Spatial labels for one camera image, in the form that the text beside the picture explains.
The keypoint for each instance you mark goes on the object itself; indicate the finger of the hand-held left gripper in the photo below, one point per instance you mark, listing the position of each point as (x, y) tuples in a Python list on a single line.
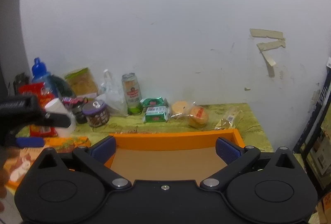
[(28, 141), (60, 121)]

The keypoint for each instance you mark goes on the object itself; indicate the brown jar purple lid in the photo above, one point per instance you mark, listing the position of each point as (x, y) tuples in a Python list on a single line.
[(97, 116)]

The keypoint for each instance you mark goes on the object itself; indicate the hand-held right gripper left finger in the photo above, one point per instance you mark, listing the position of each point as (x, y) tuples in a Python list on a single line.
[(103, 149)]

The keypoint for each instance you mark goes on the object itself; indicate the dark blue printed board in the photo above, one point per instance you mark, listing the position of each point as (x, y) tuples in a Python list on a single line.
[(316, 107)]

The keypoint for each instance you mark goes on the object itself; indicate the clear cracker packet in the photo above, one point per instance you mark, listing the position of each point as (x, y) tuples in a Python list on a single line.
[(228, 118)]

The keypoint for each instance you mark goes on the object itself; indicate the cardboard box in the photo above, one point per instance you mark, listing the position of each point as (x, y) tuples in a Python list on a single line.
[(320, 154)]

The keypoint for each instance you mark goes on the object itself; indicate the person's left hand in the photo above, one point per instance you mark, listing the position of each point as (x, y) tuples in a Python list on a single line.
[(3, 182)]

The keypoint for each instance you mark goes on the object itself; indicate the yellow-green snack bag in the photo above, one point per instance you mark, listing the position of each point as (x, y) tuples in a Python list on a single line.
[(82, 81)]

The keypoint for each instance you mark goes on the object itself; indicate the small black jar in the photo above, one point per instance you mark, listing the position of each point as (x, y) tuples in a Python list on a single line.
[(80, 115)]

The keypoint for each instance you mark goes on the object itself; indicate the red snack packet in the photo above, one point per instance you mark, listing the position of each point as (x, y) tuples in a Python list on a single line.
[(31, 89)]

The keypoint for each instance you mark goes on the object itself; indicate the black device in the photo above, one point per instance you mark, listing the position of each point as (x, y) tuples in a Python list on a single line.
[(20, 80)]

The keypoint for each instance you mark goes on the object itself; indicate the white plastic bag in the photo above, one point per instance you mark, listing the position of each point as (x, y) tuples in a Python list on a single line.
[(113, 100)]

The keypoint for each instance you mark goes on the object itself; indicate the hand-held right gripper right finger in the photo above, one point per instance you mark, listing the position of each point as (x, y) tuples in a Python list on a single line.
[(227, 151)]

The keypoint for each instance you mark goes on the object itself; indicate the round pastry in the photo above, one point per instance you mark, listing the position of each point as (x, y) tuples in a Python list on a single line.
[(179, 109), (198, 116)]

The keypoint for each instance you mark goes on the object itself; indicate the white cup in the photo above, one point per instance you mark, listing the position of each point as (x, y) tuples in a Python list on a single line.
[(55, 106)]

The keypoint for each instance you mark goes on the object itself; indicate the black frame shelf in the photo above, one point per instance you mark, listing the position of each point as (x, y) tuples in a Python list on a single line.
[(306, 167)]

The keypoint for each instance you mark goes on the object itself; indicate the orange printed box lid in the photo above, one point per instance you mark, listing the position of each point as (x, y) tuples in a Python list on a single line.
[(67, 142)]

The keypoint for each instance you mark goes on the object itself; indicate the beige tape strip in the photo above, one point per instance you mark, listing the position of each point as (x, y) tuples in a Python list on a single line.
[(271, 45), (266, 33), (269, 61)]

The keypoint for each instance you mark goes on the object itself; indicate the blue water bottle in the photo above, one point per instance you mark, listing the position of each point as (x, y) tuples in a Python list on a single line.
[(41, 74)]

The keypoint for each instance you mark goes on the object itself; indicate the green beer can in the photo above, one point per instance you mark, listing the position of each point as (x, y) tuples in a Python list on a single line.
[(132, 94)]

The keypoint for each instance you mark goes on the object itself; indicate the pink labelled small bottle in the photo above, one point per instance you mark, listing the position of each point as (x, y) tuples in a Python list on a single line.
[(68, 100)]

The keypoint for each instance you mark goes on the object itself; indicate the green biscuit packet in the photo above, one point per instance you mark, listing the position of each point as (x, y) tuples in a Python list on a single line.
[(156, 115), (153, 102)]

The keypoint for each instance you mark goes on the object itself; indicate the dark green bag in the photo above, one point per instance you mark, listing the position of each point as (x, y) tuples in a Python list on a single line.
[(63, 85)]

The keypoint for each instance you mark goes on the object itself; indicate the orange cardboard box tray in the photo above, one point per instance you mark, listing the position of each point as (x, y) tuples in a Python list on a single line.
[(165, 141)]

